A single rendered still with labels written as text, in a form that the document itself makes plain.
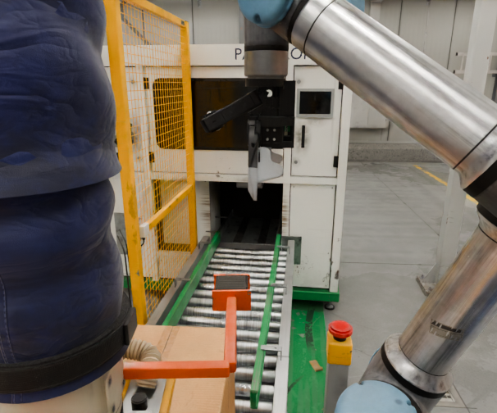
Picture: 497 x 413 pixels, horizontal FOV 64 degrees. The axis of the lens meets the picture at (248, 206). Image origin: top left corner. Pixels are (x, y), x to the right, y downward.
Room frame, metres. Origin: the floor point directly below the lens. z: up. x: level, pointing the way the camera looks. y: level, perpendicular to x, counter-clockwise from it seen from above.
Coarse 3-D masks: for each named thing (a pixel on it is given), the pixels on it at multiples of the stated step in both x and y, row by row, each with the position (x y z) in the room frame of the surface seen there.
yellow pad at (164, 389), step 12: (132, 384) 0.63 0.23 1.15; (168, 384) 0.64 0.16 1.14; (132, 396) 0.58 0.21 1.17; (144, 396) 0.58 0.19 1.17; (156, 396) 0.60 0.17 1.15; (168, 396) 0.61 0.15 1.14; (132, 408) 0.57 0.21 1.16; (144, 408) 0.57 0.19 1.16; (156, 408) 0.58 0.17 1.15; (168, 408) 0.58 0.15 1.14
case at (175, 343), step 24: (144, 336) 1.07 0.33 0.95; (168, 336) 1.07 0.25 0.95; (192, 336) 1.07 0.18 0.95; (216, 336) 1.07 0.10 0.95; (168, 360) 0.96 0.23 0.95; (192, 360) 0.96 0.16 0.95; (216, 360) 0.96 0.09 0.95; (192, 384) 0.86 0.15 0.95; (216, 384) 0.86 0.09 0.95; (192, 408) 0.78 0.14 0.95; (216, 408) 0.78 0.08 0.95
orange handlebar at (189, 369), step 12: (228, 300) 0.75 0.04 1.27; (228, 312) 0.71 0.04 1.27; (228, 324) 0.66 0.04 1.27; (228, 336) 0.63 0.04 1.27; (228, 348) 0.59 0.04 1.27; (228, 360) 0.56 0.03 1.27; (132, 372) 0.54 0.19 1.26; (144, 372) 0.54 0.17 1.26; (156, 372) 0.54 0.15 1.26; (168, 372) 0.54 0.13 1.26; (180, 372) 0.54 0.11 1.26; (192, 372) 0.54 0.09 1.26; (204, 372) 0.54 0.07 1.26; (216, 372) 0.54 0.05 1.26; (228, 372) 0.54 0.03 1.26
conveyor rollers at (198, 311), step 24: (216, 264) 2.43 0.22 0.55; (240, 264) 2.47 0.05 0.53; (264, 264) 2.45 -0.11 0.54; (264, 288) 2.10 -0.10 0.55; (192, 312) 1.87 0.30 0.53; (216, 312) 1.86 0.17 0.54; (240, 312) 1.85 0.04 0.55; (240, 336) 1.66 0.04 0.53; (240, 360) 1.48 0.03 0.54; (240, 384) 1.31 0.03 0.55; (264, 384) 1.32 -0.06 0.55; (240, 408) 1.20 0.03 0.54; (264, 408) 1.20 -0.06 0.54
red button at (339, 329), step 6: (330, 324) 1.01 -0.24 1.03; (336, 324) 1.00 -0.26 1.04; (342, 324) 1.00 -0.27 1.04; (348, 324) 1.00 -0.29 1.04; (330, 330) 0.98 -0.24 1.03; (336, 330) 0.97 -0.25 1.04; (342, 330) 0.97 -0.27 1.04; (348, 330) 0.97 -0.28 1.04; (336, 336) 0.96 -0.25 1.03; (342, 336) 0.96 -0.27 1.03; (348, 336) 0.96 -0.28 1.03
